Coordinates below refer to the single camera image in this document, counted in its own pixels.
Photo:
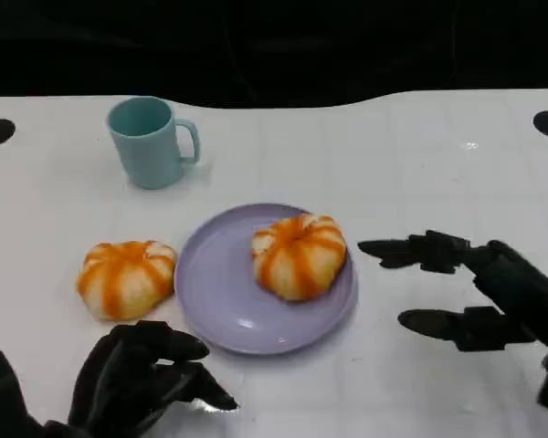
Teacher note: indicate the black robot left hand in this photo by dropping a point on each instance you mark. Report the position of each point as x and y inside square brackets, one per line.
[119, 378]

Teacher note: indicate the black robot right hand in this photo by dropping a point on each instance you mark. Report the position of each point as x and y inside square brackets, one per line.
[520, 292]

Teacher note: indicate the orange and white bread roll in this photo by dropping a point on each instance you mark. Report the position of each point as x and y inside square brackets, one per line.
[301, 260]
[125, 278]

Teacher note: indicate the lilac plate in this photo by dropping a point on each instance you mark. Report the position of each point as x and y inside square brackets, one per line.
[228, 301]

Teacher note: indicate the pale green mug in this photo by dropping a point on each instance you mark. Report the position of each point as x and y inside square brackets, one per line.
[146, 148]

